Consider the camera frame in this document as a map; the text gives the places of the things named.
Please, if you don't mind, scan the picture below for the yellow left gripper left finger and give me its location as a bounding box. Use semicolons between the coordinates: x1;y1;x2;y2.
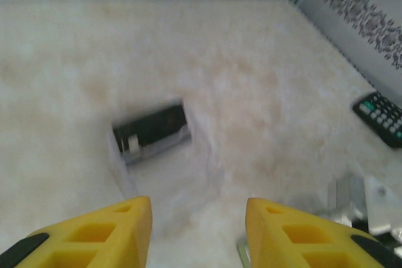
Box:
0;195;154;268

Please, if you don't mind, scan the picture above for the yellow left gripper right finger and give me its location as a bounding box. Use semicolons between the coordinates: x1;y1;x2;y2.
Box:
245;197;402;268

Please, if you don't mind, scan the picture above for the black remote control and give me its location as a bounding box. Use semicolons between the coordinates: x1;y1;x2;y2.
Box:
352;90;402;149

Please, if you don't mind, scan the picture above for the aluminium table side rail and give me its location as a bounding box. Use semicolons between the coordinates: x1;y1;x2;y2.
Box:
287;0;383;93

